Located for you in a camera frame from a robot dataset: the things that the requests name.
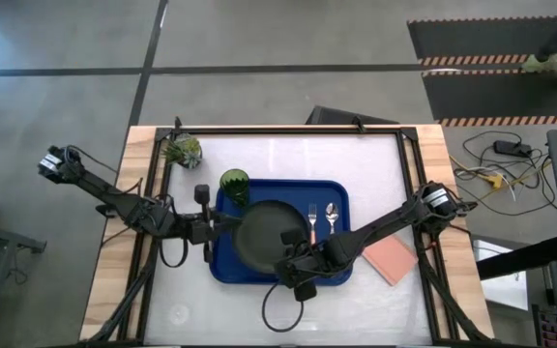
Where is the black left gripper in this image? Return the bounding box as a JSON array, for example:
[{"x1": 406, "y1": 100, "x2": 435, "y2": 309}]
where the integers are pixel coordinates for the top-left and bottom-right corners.
[{"x1": 179, "y1": 212, "x2": 246, "y2": 246}]

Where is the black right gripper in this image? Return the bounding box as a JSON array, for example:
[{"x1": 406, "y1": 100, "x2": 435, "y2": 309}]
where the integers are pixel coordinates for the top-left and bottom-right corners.
[{"x1": 276, "y1": 229, "x2": 334, "y2": 288}]

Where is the dark grey plate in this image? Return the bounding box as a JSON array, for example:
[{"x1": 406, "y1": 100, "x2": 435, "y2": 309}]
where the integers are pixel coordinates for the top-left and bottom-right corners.
[{"x1": 231, "y1": 199, "x2": 311, "y2": 275}]

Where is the green glass cup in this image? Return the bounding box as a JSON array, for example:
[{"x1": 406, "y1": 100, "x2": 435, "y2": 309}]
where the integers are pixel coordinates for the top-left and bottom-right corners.
[{"x1": 219, "y1": 167, "x2": 251, "y2": 210}]

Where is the fork with orange handle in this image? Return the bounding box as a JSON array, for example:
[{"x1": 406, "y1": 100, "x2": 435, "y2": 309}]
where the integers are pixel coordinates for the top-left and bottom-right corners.
[{"x1": 307, "y1": 202, "x2": 319, "y2": 247}]

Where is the spoon with orange handle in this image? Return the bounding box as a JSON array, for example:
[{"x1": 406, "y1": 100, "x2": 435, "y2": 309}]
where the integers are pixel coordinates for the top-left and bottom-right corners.
[{"x1": 324, "y1": 201, "x2": 340, "y2": 236}]

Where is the blue plastic tray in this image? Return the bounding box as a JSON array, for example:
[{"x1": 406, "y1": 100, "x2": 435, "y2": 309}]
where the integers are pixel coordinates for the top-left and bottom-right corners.
[{"x1": 209, "y1": 178, "x2": 355, "y2": 286}]

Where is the succulent in black pot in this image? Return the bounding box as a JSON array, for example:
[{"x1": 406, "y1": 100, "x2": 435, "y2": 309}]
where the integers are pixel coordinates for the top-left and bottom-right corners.
[{"x1": 161, "y1": 133, "x2": 204, "y2": 170}]

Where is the pink notebook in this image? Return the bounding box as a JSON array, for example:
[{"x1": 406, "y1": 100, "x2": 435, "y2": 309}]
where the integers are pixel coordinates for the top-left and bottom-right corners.
[{"x1": 361, "y1": 234, "x2": 420, "y2": 287}]

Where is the black flat panel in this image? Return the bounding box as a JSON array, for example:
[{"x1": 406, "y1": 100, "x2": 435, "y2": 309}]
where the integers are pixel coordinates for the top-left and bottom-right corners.
[{"x1": 305, "y1": 104, "x2": 400, "y2": 127}]

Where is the white box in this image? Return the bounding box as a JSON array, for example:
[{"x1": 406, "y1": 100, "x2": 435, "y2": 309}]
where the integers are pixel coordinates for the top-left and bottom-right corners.
[{"x1": 471, "y1": 239, "x2": 529, "y2": 311}]

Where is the black desk beam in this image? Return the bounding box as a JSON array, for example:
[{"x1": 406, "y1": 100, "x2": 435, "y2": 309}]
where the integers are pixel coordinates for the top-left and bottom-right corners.
[{"x1": 476, "y1": 234, "x2": 557, "y2": 281}]

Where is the black power adapter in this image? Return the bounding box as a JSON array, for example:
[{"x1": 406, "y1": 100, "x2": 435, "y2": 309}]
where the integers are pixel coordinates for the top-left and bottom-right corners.
[{"x1": 493, "y1": 139, "x2": 534, "y2": 159}]

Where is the black hazard-striped floor mat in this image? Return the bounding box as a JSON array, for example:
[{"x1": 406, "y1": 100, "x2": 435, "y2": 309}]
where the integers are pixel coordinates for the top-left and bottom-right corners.
[
  {"x1": 421, "y1": 67, "x2": 557, "y2": 129},
  {"x1": 406, "y1": 14, "x2": 557, "y2": 67}
]

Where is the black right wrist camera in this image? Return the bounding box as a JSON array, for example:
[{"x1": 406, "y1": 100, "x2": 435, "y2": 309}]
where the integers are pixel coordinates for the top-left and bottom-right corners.
[{"x1": 292, "y1": 280, "x2": 319, "y2": 304}]

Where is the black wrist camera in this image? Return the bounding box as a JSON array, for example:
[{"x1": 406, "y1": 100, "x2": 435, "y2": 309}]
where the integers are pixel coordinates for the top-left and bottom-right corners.
[
  {"x1": 193, "y1": 183, "x2": 212, "y2": 207},
  {"x1": 292, "y1": 280, "x2": 319, "y2": 304}
]

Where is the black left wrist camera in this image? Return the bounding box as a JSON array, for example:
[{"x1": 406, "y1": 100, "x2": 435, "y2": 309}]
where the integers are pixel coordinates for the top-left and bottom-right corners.
[{"x1": 193, "y1": 183, "x2": 212, "y2": 207}]

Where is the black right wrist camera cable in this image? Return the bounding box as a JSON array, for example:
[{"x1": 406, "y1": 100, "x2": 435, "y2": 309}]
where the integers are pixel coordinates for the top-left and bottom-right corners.
[{"x1": 260, "y1": 279, "x2": 306, "y2": 334}]

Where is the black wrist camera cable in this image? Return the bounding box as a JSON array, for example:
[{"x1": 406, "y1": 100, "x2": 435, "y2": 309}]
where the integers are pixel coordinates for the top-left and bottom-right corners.
[
  {"x1": 260, "y1": 279, "x2": 306, "y2": 334},
  {"x1": 158, "y1": 235, "x2": 190, "y2": 269}
]

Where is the black left wrist camera cable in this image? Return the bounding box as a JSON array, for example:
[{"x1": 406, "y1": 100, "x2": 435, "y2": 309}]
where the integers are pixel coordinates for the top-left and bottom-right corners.
[{"x1": 158, "y1": 235, "x2": 190, "y2": 269}]

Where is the black aluminium table frame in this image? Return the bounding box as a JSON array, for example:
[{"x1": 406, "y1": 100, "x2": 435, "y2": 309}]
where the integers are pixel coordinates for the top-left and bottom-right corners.
[{"x1": 79, "y1": 123, "x2": 497, "y2": 348}]

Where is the yellow cable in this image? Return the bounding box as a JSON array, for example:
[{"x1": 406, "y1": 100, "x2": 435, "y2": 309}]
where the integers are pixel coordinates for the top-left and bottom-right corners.
[{"x1": 450, "y1": 154, "x2": 553, "y2": 192}]

